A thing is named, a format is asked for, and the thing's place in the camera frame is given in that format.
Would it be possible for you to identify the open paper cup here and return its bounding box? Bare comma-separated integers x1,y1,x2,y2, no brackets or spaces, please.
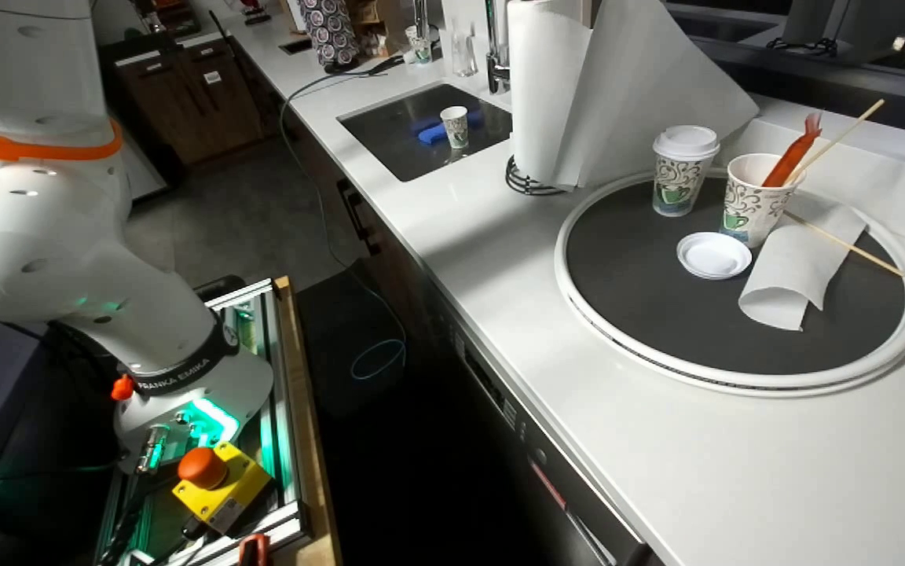
719,155,793,247

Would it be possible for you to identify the orange plastic fork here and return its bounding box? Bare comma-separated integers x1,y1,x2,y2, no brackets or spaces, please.
761,112,824,190

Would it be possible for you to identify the lidded paper coffee cup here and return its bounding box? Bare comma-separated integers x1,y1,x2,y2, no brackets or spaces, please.
653,126,719,216

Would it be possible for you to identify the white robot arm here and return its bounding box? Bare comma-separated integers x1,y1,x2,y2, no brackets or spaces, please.
0,0,275,443

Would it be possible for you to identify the yellow emergency stop box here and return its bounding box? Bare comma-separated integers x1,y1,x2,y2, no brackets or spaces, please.
174,443,271,533

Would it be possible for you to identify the stainless steel sink basin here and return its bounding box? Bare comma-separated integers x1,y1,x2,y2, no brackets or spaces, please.
343,85,514,181

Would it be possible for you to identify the wooden chopstick in cup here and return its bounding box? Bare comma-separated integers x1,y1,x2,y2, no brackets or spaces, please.
789,99,886,181

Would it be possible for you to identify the curled white paper sheet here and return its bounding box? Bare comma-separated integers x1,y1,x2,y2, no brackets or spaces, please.
738,203,869,334

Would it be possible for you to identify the black wire towel holder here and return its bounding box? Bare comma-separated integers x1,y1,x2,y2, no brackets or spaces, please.
502,158,579,197

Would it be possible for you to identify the brown lower cabinet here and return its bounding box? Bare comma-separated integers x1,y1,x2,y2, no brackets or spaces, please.
100,39,266,170

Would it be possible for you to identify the white paper towel roll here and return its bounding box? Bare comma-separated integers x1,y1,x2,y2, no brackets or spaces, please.
505,0,757,190

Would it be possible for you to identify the paper cup in sink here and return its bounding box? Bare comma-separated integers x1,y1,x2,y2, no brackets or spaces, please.
439,107,472,150

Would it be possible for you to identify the patterned canister on counter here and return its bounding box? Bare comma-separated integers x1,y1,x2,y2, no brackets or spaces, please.
300,0,360,73

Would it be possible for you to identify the blue sponge in sink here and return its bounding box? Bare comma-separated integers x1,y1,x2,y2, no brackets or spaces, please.
414,122,448,148

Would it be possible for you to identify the white plastic cup lid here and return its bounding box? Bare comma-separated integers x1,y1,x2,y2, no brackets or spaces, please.
675,233,751,279

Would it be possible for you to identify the wooden chopstick on tray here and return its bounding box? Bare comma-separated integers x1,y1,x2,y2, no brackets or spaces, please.
784,211,905,279

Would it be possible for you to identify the round black white tray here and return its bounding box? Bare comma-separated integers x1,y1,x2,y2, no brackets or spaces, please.
558,178,905,396

